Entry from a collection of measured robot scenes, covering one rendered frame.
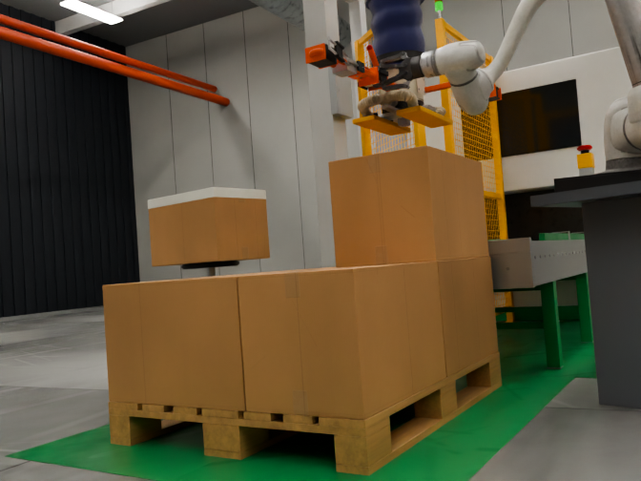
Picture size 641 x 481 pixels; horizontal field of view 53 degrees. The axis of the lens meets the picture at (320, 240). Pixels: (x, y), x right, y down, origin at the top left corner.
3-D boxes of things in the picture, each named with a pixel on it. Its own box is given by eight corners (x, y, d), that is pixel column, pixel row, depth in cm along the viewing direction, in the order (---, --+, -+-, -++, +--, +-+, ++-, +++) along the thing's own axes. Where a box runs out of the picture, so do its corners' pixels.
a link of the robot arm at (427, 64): (435, 72, 221) (419, 75, 224) (444, 77, 229) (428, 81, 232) (433, 46, 221) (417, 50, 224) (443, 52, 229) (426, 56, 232)
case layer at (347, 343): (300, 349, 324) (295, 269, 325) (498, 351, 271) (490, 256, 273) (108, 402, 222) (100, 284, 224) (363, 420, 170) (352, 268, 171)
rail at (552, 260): (607, 264, 471) (604, 239, 471) (614, 264, 468) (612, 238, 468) (523, 286, 274) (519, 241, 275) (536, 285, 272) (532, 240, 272)
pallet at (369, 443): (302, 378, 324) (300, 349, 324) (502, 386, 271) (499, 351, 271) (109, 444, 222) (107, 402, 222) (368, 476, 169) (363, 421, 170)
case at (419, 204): (402, 261, 294) (395, 174, 295) (488, 256, 273) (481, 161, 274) (335, 267, 243) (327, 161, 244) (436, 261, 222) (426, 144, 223)
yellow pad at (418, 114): (430, 128, 272) (429, 116, 273) (453, 124, 267) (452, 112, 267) (396, 115, 244) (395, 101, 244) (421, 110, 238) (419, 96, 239)
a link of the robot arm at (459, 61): (431, 59, 218) (444, 90, 227) (477, 49, 210) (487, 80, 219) (437, 40, 225) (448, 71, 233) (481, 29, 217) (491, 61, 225)
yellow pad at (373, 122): (390, 135, 283) (389, 124, 283) (411, 132, 277) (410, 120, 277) (352, 124, 254) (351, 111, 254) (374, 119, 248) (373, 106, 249)
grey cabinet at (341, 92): (346, 119, 414) (343, 73, 415) (354, 117, 411) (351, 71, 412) (331, 115, 397) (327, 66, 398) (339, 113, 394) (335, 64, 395)
